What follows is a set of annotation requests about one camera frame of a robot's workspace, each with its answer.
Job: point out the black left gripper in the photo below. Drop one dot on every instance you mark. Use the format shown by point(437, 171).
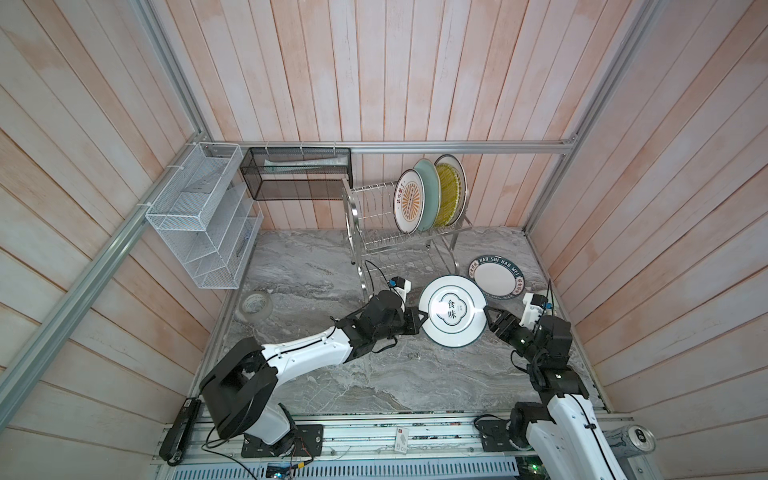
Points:
point(413, 325)

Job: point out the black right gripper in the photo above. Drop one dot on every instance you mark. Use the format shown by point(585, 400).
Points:
point(503, 317)

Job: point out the white plate with cloud outline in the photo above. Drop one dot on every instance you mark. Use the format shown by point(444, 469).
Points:
point(455, 311)

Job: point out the green rim white plate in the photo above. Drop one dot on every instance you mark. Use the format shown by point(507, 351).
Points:
point(497, 276)

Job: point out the small orange sunburst plate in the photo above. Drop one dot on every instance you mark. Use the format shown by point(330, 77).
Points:
point(408, 201)

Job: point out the pale green flower plate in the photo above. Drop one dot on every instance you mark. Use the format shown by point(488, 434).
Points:
point(432, 193)

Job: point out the large orange sunburst plate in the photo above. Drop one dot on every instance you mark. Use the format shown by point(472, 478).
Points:
point(463, 197)

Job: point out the yellow woven plate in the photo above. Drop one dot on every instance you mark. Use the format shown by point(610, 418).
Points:
point(450, 191)

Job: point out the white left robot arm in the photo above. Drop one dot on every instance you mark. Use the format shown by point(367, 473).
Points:
point(238, 390)

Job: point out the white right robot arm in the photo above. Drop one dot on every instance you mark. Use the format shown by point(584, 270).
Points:
point(562, 428)

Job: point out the steel two-tier dish rack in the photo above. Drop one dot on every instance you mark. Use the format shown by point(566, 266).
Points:
point(379, 250)

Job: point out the silver drink can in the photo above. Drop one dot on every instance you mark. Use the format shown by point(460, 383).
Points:
point(630, 441)

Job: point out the black remote-like device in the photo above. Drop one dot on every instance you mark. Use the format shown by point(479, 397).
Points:
point(176, 440)

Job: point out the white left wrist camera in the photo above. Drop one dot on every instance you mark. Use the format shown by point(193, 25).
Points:
point(400, 286)

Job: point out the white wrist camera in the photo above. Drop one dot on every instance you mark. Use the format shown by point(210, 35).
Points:
point(534, 307)
point(400, 286)

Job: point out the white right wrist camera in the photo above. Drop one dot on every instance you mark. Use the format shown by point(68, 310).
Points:
point(534, 307)

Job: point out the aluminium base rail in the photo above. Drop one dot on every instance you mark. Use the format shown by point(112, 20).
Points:
point(452, 445)

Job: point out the white wire mesh shelf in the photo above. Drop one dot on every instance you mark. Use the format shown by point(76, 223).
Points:
point(206, 218)

